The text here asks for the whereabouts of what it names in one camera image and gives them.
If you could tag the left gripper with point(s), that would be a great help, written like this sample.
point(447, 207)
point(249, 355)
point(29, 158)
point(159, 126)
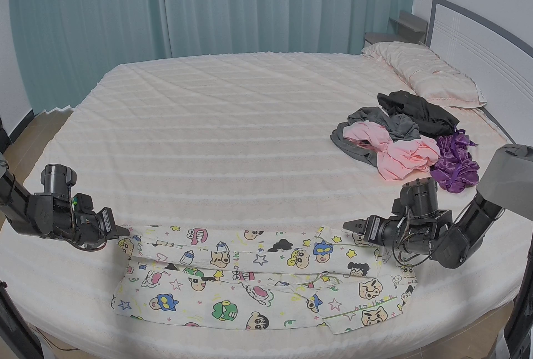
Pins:
point(98, 228)

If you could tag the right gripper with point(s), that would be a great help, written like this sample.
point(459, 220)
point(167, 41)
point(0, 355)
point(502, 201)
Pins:
point(381, 230)

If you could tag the white printed pyjama top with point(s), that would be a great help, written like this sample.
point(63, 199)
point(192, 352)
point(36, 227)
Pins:
point(250, 274)

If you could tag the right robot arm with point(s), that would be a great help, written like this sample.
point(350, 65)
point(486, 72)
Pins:
point(504, 178)

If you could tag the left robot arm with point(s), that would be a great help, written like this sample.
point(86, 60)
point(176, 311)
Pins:
point(25, 207)

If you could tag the bed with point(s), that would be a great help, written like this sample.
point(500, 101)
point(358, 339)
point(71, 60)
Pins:
point(250, 99)

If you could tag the pink garment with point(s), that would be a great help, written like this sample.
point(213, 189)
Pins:
point(399, 157)

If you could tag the dark grey garment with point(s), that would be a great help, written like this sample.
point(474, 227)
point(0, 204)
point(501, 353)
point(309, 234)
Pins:
point(399, 124)

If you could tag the purple garment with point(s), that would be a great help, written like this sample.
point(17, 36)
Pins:
point(454, 170)

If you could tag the black garment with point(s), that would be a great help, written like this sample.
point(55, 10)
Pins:
point(420, 112)

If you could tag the cream pillow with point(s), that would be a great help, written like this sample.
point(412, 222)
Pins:
point(433, 74)

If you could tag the grey bedside table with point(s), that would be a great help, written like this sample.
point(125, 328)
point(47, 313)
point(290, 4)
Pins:
point(410, 21)

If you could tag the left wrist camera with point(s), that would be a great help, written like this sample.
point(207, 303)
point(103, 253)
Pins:
point(83, 205)

